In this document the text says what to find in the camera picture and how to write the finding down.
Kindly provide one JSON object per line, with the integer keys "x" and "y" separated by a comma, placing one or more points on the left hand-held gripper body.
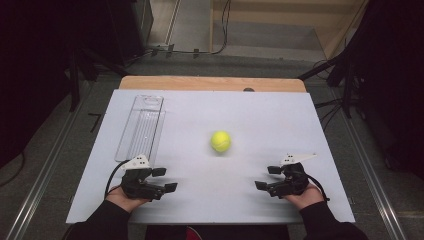
{"x": 135, "y": 185}

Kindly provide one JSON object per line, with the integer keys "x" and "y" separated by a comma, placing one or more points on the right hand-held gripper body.
{"x": 291, "y": 181}

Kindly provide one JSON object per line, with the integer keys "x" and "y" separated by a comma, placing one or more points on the clear plastic tray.
{"x": 141, "y": 128}

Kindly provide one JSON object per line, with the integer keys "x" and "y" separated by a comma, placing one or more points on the yellow tennis ball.
{"x": 220, "y": 141}

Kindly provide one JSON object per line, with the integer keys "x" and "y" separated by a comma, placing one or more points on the person's left hand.
{"x": 121, "y": 201}

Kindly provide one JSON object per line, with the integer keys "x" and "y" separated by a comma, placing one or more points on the person's right hand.
{"x": 306, "y": 197}

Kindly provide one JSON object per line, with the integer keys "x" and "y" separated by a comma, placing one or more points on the white board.
{"x": 233, "y": 116}

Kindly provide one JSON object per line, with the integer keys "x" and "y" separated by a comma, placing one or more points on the wooden table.
{"x": 200, "y": 83}

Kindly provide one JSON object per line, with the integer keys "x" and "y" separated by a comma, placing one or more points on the black metal stand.
{"x": 75, "y": 83}
{"x": 347, "y": 83}

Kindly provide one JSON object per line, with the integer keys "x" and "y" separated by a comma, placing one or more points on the dark curtain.
{"x": 30, "y": 66}
{"x": 396, "y": 83}

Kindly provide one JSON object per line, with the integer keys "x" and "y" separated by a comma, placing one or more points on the black cabinet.
{"x": 133, "y": 26}

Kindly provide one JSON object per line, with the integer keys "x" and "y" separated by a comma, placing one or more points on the metal floor rail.
{"x": 366, "y": 160}
{"x": 43, "y": 175}

